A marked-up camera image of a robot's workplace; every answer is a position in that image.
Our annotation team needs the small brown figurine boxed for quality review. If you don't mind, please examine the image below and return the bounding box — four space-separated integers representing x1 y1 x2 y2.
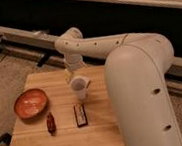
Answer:
46 113 56 135

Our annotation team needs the white ceramic cup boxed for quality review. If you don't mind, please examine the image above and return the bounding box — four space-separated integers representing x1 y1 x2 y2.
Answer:
70 76 90 100

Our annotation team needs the orange ceramic bowl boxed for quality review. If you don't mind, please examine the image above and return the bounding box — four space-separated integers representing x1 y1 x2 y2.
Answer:
13 88 49 119

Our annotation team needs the black table leg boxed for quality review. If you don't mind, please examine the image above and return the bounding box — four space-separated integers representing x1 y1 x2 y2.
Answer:
0 133 12 145

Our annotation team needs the dark red rectangular box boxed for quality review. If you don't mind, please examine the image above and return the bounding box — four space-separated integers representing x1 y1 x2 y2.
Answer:
74 104 88 127

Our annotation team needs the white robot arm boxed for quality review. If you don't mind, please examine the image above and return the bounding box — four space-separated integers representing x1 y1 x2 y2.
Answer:
54 27 182 146

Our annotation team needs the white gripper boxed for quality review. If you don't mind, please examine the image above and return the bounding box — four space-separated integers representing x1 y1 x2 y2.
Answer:
63 54 86 71

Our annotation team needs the wooden table board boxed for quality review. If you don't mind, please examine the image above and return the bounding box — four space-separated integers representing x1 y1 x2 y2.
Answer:
10 66 124 146

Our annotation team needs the long metal rail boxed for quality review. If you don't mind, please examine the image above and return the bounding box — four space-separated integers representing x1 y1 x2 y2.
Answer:
0 0 182 116

